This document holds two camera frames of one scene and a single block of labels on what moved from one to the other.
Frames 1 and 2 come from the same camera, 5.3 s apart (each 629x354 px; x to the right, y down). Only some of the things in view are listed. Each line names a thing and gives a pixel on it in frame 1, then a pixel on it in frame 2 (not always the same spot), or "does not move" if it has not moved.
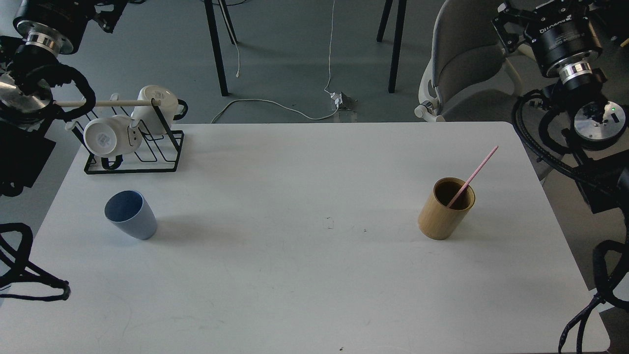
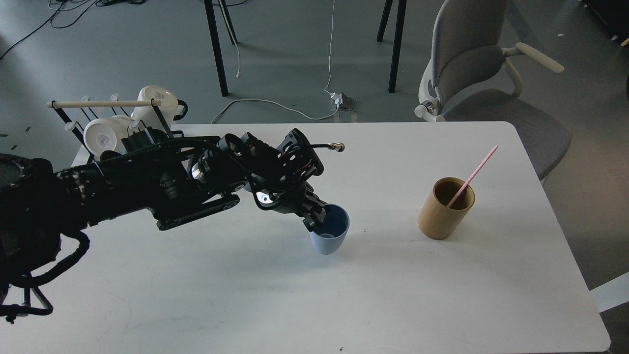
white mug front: [110, 136] does not move
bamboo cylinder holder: [438, 221] does not move
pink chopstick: [473, 176] does not move
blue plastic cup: [128, 211] to [328, 238]
